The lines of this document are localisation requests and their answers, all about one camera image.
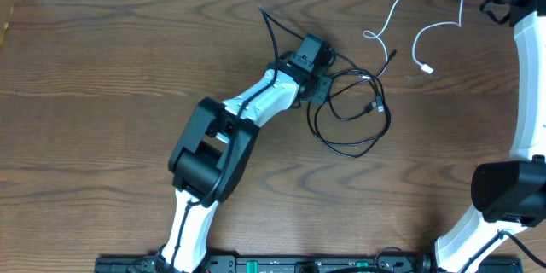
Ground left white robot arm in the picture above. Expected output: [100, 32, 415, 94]
[156, 34, 336, 272]

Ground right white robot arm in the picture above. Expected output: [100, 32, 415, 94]
[421, 0, 545, 272]

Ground white cable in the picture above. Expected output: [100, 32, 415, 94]
[362, 0, 465, 75]

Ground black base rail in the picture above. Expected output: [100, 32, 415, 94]
[94, 254, 524, 273]

